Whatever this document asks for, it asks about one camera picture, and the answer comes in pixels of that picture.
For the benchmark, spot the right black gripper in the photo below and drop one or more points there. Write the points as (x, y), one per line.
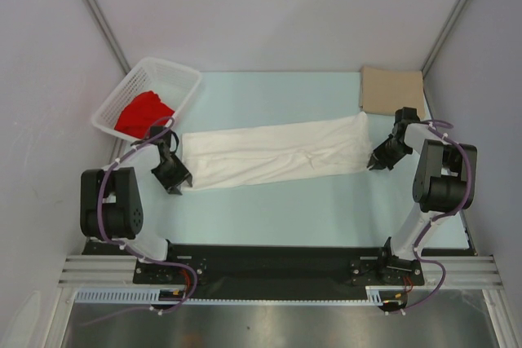
(378, 155)

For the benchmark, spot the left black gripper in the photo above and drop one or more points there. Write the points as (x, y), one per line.
(181, 173)

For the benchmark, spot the white t shirt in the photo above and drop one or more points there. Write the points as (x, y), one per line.
(273, 154)

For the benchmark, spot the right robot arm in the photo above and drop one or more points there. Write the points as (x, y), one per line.
(443, 185)

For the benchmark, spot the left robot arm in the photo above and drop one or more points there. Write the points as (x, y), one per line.
(111, 209)

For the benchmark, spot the folded tan t shirt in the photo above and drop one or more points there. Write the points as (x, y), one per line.
(384, 91)

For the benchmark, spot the red t shirt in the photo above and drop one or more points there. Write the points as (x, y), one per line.
(144, 111)

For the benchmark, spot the white plastic basket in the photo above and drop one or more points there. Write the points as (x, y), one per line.
(177, 86)

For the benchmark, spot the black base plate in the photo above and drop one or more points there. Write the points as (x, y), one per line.
(279, 273)

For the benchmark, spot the white slotted cable duct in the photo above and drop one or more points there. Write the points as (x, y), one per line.
(163, 297)

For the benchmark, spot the aluminium front rail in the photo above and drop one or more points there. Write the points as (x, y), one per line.
(123, 271)

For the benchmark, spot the right aluminium frame post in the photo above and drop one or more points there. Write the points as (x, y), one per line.
(453, 17)

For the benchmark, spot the aluminium frame post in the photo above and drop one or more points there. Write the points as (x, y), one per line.
(453, 17)
(94, 9)

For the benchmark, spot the left aluminium frame post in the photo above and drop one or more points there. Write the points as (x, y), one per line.
(94, 9)

